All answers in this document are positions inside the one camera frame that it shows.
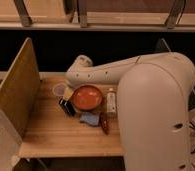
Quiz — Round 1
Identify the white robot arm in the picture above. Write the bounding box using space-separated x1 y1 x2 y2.
66 52 195 171

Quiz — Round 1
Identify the orange bowl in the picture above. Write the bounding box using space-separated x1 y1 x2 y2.
71 85 103 111

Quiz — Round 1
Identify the white small bottle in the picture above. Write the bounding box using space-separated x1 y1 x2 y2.
106 88 117 117

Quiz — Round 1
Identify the blue cloth piece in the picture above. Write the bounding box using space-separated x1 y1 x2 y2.
80 112 100 127

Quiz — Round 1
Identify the clear plastic cup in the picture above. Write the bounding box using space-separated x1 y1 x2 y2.
52 83 67 97

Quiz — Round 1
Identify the right wooden side panel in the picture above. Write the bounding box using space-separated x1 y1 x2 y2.
155 38 171 53

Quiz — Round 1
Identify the wooden side panel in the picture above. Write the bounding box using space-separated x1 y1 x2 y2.
155 38 171 53
0 38 40 141

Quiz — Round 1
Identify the left wooden side panel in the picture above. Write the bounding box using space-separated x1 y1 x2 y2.
0 38 40 141

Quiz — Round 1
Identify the wooden upper shelf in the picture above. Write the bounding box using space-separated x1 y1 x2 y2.
0 0 195 32

